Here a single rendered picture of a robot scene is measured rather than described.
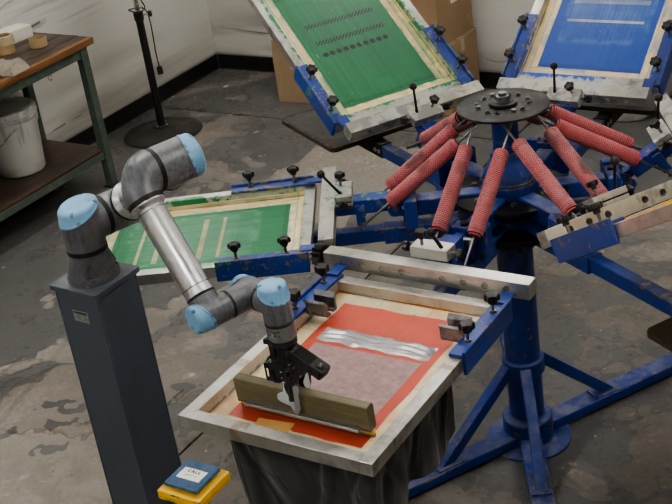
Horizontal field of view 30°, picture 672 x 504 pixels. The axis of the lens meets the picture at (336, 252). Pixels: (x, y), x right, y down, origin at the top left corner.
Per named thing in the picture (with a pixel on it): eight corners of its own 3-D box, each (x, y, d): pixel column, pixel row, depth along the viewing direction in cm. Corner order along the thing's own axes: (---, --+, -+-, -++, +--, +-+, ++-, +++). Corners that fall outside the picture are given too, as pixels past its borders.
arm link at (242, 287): (212, 284, 314) (237, 296, 306) (248, 267, 320) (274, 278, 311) (219, 311, 317) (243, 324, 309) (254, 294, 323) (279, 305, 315)
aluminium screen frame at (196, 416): (373, 477, 297) (371, 464, 296) (180, 427, 327) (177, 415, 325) (510, 315, 355) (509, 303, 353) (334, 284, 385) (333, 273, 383)
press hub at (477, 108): (558, 479, 437) (534, 120, 376) (458, 455, 457) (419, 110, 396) (598, 418, 465) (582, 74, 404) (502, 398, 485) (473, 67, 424)
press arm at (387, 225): (150, 270, 429) (146, 255, 426) (152, 262, 434) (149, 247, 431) (512, 230, 419) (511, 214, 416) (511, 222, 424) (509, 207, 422)
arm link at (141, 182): (107, 157, 306) (207, 328, 300) (145, 142, 312) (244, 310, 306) (96, 177, 316) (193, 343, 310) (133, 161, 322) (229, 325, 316)
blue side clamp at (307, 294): (292, 340, 361) (289, 319, 358) (278, 337, 364) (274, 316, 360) (345, 290, 383) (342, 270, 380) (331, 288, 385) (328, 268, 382)
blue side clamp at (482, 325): (467, 375, 333) (464, 353, 329) (450, 372, 335) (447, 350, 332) (513, 320, 354) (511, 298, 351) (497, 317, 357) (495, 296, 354)
